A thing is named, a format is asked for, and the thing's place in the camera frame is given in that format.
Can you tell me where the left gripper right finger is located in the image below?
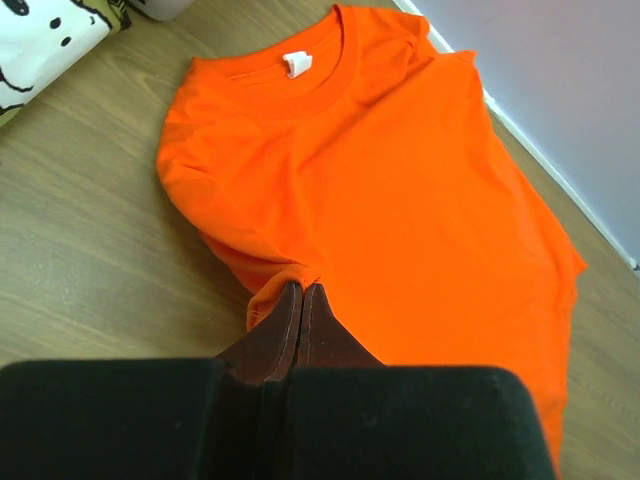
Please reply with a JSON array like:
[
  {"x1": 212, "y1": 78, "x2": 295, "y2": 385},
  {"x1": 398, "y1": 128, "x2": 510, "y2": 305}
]
[{"x1": 296, "y1": 283, "x2": 383, "y2": 368}]

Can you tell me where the orange t shirt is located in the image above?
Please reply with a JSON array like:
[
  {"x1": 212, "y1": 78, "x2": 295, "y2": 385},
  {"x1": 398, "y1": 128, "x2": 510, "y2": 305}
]
[{"x1": 156, "y1": 5, "x2": 585, "y2": 457}]

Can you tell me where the olive green snoopy t shirt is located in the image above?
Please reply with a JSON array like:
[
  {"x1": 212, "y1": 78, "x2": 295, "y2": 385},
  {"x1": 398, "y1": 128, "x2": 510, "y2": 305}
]
[{"x1": 1, "y1": 0, "x2": 131, "y2": 125}]

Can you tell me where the white plastic laundry basket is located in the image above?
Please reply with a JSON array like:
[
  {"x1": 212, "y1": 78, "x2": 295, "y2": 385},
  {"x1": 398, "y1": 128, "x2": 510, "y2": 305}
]
[{"x1": 127, "y1": 0, "x2": 194, "y2": 22}]

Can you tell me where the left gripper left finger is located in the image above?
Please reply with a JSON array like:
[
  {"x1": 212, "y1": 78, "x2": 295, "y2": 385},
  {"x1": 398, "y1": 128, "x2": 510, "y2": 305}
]
[{"x1": 215, "y1": 282, "x2": 303, "y2": 384}]

